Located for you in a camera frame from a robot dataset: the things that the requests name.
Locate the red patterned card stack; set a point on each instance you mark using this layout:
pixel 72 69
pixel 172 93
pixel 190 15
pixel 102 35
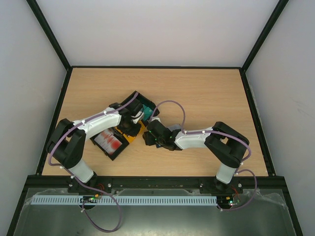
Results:
pixel 108 141

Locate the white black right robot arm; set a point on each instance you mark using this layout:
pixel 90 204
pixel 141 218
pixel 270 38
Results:
pixel 229 146

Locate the black bin with teal cards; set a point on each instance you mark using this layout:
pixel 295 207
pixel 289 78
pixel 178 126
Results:
pixel 145 103

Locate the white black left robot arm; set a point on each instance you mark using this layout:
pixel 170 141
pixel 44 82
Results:
pixel 67 142

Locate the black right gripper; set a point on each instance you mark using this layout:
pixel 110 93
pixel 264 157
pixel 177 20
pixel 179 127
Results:
pixel 148 138

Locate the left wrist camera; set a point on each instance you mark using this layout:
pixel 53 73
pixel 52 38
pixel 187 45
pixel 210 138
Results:
pixel 138 117

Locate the yellow plastic bin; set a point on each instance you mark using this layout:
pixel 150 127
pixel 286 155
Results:
pixel 129 138

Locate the black bin with red cards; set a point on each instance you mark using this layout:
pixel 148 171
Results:
pixel 119 150

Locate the black aluminium frame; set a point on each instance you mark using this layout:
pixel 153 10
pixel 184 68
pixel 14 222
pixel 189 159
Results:
pixel 38 179

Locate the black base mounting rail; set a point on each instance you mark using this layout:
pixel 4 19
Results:
pixel 205 185

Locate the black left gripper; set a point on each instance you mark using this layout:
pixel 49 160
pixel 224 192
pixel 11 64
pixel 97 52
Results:
pixel 132 133

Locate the teal card stack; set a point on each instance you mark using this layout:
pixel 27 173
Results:
pixel 147 112

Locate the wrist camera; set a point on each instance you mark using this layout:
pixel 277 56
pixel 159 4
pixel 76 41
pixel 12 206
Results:
pixel 155 118
pixel 138 117

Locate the light blue slotted cable duct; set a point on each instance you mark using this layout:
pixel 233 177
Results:
pixel 126 200

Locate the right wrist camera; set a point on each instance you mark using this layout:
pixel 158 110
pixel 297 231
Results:
pixel 155 118

